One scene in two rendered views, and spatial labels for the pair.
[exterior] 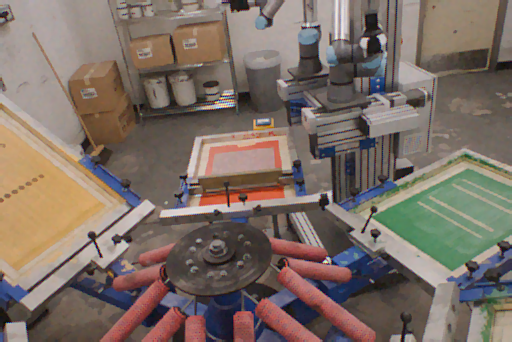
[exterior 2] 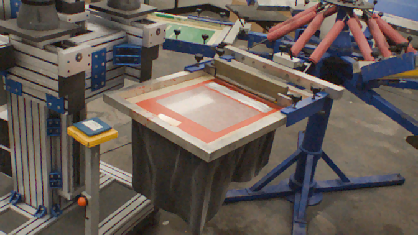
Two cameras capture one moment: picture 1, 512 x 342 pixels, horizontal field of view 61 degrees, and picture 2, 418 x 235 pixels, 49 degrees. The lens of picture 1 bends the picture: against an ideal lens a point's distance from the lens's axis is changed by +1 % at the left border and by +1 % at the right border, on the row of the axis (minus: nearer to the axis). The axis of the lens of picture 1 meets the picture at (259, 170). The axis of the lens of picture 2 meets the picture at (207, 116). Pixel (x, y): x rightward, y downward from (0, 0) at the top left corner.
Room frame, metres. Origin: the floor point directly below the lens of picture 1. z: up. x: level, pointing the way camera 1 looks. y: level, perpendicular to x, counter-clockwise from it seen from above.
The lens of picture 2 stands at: (3.49, 1.10, 1.78)
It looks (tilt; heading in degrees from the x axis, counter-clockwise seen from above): 26 degrees down; 215
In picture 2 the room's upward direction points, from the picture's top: 7 degrees clockwise
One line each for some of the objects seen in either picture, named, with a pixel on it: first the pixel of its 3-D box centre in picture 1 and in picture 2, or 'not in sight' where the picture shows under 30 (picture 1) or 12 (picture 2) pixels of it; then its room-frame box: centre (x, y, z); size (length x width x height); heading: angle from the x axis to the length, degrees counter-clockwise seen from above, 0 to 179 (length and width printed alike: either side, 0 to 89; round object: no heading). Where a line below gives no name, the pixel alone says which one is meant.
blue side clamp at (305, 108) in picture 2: (184, 197); (302, 108); (1.76, 0.37, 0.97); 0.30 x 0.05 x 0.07; 177
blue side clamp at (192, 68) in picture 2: (299, 185); (208, 68); (1.72, -0.18, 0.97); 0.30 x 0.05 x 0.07; 177
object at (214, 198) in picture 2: not in sight; (240, 170); (2.05, 0.29, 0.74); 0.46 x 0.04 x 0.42; 177
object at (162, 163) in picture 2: not in sight; (165, 168); (2.27, 0.07, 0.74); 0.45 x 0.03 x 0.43; 87
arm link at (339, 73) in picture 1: (342, 65); not in sight; (2.04, -0.47, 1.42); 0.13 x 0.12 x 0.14; 75
